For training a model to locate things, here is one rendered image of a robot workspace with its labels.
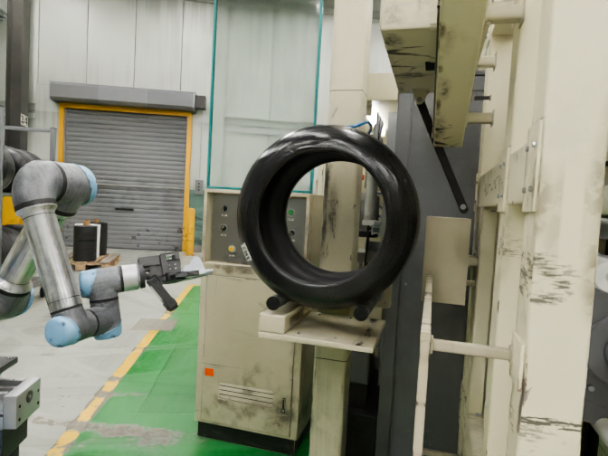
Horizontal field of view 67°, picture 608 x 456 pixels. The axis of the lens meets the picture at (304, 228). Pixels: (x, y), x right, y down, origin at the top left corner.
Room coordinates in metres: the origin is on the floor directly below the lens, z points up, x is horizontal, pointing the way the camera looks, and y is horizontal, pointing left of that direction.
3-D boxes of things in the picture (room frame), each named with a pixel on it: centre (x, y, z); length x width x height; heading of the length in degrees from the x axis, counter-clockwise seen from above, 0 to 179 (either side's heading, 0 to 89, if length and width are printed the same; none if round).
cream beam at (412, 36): (1.36, -0.35, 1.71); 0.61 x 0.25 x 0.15; 164
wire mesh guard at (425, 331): (1.25, -0.35, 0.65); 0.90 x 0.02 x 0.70; 164
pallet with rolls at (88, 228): (7.55, 3.53, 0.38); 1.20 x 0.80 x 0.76; 14
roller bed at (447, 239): (1.67, -0.52, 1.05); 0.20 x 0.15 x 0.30; 164
